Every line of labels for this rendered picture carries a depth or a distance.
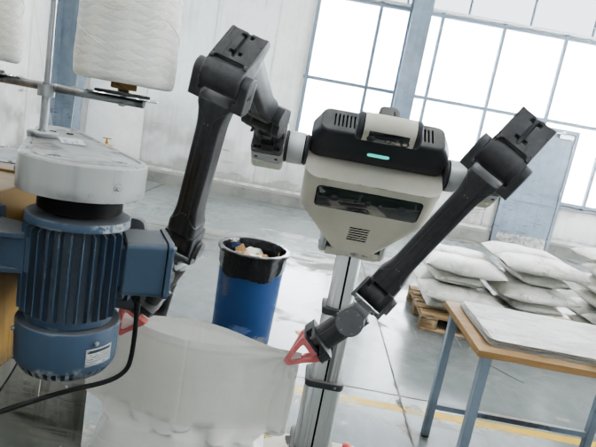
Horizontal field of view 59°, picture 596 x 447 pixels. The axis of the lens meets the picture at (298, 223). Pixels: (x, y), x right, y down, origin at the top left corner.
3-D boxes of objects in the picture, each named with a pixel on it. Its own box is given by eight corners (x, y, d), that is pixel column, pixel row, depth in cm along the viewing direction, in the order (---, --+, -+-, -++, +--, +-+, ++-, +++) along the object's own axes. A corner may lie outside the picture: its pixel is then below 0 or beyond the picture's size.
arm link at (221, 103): (261, 76, 94) (207, 51, 95) (247, 84, 90) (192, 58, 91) (207, 254, 118) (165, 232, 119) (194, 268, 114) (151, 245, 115)
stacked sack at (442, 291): (488, 299, 471) (491, 286, 469) (504, 317, 429) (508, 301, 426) (414, 286, 472) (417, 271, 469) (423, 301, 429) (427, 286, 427)
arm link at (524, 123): (572, 129, 90) (525, 92, 92) (515, 189, 92) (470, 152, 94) (527, 161, 134) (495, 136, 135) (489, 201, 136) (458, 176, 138)
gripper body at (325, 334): (307, 339, 111) (336, 320, 110) (307, 322, 121) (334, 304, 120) (325, 364, 112) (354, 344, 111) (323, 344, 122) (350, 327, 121)
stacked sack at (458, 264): (496, 274, 466) (500, 260, 464) (506, 288, 425) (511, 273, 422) (421, 257, 475) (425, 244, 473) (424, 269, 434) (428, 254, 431)
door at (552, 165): (545, 254, 917) (578, 132, 877) (547, 254, 908) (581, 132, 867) (488, 243, 918) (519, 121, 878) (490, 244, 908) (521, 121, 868)
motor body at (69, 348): (128, 352, 92) (145, 212, 87) (90, 396, 77) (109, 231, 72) (42, 336, 92) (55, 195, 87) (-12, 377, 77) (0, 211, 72)
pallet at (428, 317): (528, 321, 516) (531, 307, 513) (562, 358, 436) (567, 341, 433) (406, 298, 521) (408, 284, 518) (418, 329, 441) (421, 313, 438)
